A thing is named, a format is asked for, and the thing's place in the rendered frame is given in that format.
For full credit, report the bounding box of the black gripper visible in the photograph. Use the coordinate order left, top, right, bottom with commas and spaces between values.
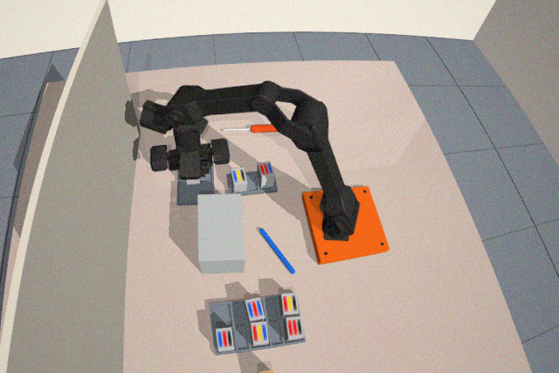
150, 137, 230, 172

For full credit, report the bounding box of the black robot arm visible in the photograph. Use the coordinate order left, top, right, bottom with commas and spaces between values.
139, 80, 361, 241

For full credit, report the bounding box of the orange-handled screwdriver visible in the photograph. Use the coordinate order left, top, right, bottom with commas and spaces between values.
223, 124, 278, 133

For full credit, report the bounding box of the grey tile with red and black stripes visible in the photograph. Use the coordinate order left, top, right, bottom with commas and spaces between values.
283, 316, 304, 341

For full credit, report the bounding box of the white panel with black, red and blue stripes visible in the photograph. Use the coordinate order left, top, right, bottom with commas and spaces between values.
216, 328, 235, 352

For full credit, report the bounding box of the blue rod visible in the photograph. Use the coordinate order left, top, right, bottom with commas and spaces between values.
259, 228, 295, 273

